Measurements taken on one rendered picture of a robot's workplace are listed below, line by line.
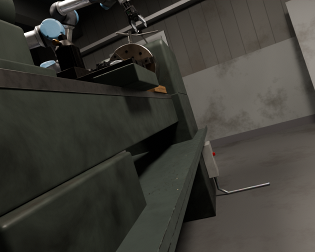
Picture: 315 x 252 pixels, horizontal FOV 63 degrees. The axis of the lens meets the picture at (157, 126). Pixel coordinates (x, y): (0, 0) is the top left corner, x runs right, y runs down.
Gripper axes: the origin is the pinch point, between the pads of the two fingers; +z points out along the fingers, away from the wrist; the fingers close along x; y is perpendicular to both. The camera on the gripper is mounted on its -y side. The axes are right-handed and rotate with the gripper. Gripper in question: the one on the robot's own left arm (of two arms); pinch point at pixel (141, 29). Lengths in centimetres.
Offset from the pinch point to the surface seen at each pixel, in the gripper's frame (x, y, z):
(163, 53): 4.5, 2.9, 22.8
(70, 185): -7, 141, 68
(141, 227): -7, 127, 82
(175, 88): -0.1, 2.4, 46.9
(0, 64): -11, 135, 43
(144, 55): -4.6, 18.5, 21.6
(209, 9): 84, -266, -66
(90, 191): -7, 136, 70
